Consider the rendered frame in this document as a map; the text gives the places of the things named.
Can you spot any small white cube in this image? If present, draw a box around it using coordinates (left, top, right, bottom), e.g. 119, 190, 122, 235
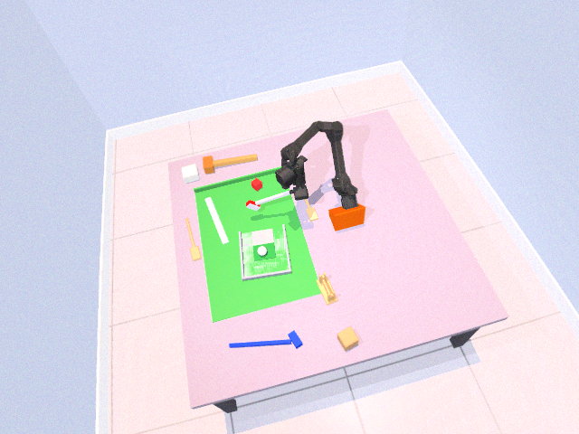
182, 164, 199, 184

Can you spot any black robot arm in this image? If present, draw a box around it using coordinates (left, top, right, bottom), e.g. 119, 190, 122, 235
275, 120, 359, 210

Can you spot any green putting mat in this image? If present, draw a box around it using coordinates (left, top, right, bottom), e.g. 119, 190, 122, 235
195, 173, 322, 322

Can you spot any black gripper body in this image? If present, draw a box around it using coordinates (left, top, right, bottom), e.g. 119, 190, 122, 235
293, 172, 308, 201

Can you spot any blue golf putter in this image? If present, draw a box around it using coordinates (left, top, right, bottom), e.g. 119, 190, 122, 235
230, 331, 303, 348

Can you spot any white flat strip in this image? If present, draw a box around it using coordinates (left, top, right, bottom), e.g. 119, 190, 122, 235
205, 197, 229, 244

